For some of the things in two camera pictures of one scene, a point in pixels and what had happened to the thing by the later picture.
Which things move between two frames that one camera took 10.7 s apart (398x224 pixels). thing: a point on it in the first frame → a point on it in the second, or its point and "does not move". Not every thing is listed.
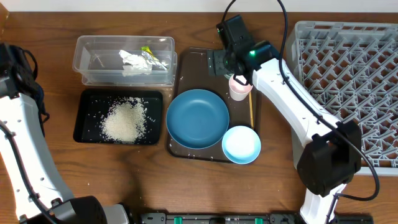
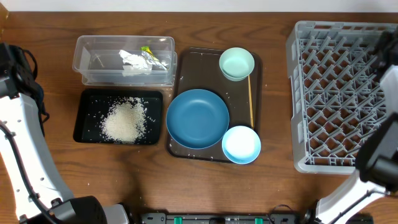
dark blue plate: x=197 y=118 does not move
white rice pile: x=124 y=121 does not move
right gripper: x=220 y=60 → x=382 y=45
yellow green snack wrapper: x=147 y=53 does not move
